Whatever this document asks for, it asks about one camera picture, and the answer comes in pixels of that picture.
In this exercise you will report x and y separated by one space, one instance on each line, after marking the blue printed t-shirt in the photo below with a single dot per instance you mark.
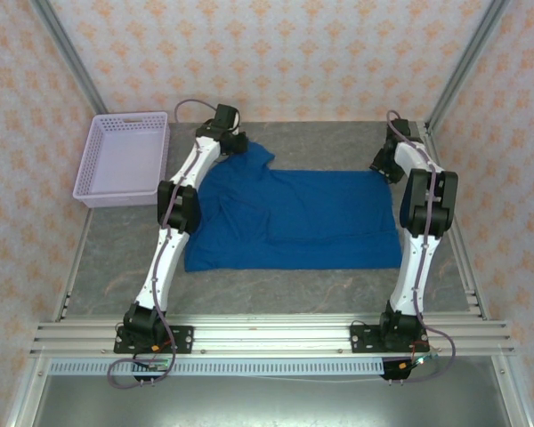
316 213

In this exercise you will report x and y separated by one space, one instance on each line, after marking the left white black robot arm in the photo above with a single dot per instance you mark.
169 253

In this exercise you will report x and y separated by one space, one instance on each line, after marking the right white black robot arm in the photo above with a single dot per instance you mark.
416 267

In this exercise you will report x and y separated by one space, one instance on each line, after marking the lavender plastic basket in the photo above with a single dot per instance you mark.
115 155

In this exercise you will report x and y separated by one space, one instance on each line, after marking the small circuit board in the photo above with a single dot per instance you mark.
158 365
420 360

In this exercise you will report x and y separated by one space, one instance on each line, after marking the grey metal lower panel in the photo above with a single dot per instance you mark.
271 400

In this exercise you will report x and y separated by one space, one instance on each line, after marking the aluminium frame post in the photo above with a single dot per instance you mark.
74 62
465 62

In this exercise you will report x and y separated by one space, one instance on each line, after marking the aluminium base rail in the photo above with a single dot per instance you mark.
271 333

